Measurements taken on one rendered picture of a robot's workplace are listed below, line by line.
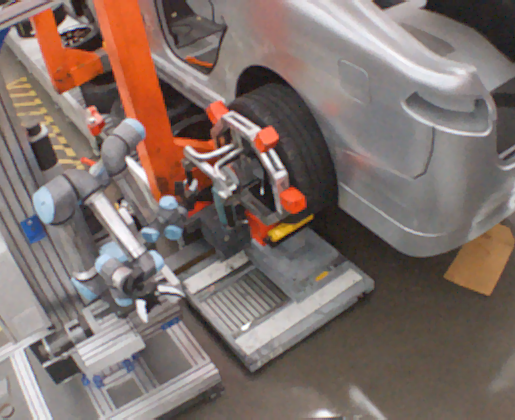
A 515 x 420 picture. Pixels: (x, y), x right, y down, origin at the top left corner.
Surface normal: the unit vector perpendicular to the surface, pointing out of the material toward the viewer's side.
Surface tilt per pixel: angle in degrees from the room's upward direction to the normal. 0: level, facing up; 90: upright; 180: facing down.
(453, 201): 94
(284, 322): 0
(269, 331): 0
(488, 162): 88
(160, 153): 90
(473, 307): 0
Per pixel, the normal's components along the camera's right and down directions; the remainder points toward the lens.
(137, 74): 0.57, 0.47
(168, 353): -0.15, -0.74
